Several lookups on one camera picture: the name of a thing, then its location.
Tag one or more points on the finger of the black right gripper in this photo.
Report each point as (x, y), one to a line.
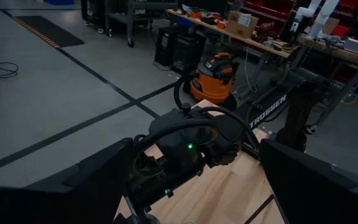
(138, 216)

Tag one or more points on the red storage bins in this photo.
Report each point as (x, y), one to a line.
(275, 7)

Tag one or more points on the cardboard box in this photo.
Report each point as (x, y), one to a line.
(241, 26)

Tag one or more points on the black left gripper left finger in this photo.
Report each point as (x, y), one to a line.
(57, 202)

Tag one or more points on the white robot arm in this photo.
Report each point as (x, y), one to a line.
(325, 15)

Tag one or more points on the black hazard-striped floor mat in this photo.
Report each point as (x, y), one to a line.
(48, 31)

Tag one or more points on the wooden side table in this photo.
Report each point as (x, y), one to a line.
(353, 57)

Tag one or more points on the grey metal cart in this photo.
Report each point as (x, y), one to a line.
(130, 31)

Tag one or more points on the black equipment case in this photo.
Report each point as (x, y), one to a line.
(182, 53)

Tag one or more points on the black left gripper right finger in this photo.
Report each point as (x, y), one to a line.
(322, 202)

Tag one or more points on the orange shop vacuum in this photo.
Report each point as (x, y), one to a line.
(211, 87)
(176, 91)

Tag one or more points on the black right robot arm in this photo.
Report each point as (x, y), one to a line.
(269, 112)

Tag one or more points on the long wooden workbench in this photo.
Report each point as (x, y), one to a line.
(244, 40)

